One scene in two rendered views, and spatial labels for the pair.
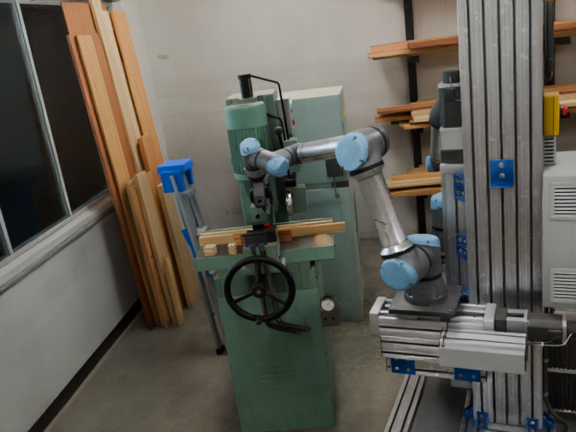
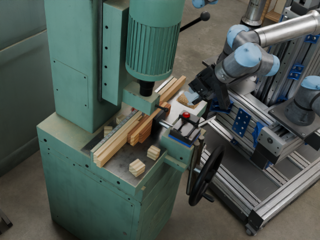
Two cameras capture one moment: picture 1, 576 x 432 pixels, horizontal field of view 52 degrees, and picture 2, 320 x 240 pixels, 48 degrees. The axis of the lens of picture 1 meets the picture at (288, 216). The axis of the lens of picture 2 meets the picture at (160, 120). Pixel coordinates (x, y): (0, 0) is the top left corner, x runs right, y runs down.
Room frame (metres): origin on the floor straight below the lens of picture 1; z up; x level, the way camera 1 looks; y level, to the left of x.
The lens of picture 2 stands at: (2.07, 1.13, 1.99)
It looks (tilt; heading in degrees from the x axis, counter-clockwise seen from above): 44 degrees down; 289
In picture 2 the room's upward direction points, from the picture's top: 10 degrees clockwise
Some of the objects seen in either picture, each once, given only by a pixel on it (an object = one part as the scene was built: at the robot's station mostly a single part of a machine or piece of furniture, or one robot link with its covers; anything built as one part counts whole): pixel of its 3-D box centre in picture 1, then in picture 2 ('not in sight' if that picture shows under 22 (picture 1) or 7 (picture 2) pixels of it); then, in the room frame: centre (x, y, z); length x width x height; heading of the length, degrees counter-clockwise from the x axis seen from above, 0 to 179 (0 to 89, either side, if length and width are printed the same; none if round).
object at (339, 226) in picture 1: (271, 234); (146, 115); (2.50, 0.08, 0.92); 0.66 x 0.02 x 0.04; 84
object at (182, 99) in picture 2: (321, 237); (188, 99); (2.39, -0.13, 0.91); 0.10 x 0.07 x 0.02; 174
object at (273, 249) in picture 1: (262, 251); (182, 140); (2.31, 0.13, 0.92); 0.15 x 0.13 x 0.09; 84
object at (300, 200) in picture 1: (297, 198); not in sight; (2.67, -0.05, 1.02); 0.09 x 0.07 x 0.12; 84
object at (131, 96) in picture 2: (261, 211); (141, 99); (2.52, 0.12, 1.03); 0.14 x 0.07 x 0.09; 174
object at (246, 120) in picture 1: (249, 141); (153, 31); (2.50, 0.12, 1.35); 0.18 x 0.18 x 0.31
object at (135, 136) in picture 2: (262, 236); (149, 123); (2.46, 0.12, 0.93); 0.26 x 0.02 x 0.06; 84
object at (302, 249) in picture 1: (266, 254); (163, 137); (2.39, 0.12, 0.87); 0.61 x 0.30 x 0.06; 84
